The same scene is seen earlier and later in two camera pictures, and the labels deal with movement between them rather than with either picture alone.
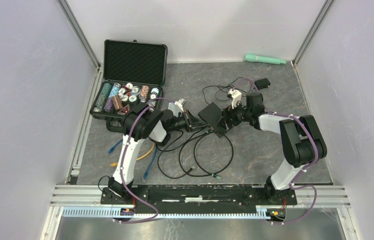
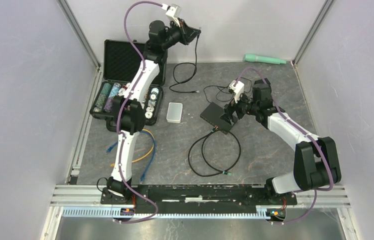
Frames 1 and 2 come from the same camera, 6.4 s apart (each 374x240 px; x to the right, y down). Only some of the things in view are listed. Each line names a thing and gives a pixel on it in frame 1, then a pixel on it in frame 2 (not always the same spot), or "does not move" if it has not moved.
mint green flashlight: x=252 y=57 does not move
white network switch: x=174 y=108 does not move
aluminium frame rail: x=328 y=196 does not move
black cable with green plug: x=210 y=174 → x=225 y=172
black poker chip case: x=134 y=74 does not move
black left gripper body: x=186 y=122 → x=178 y=32
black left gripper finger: x=195 y=122 → x=189 y=33
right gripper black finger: x=221 y=127 → x=229 y=110
